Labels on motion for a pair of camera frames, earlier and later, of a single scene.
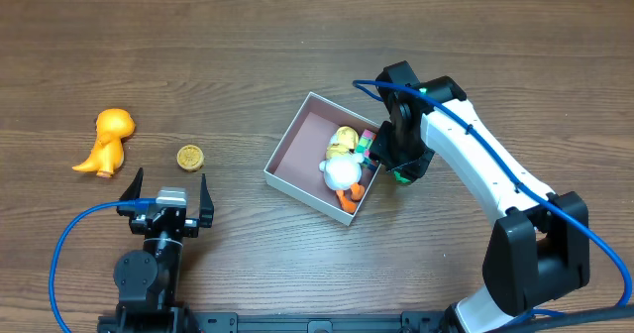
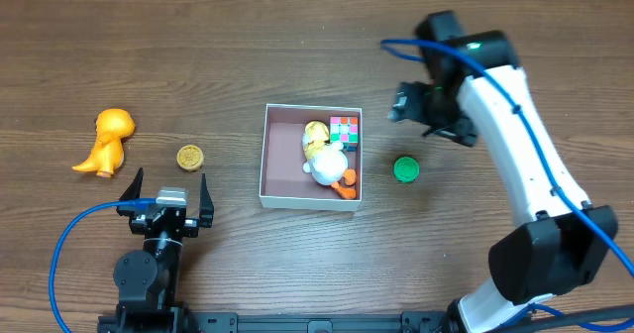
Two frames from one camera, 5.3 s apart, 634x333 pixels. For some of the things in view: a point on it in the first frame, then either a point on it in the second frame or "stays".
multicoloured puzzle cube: [366, 143] to [345, 129]
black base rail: [279, 322] stays
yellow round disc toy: [190, 158] stays
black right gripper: [402, 160] to [413, 103]
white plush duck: [342, 167] to [326, 161]
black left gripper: [165, 224] stays
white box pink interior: [296, 162] to [283, 182]
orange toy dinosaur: [113, 125] stays
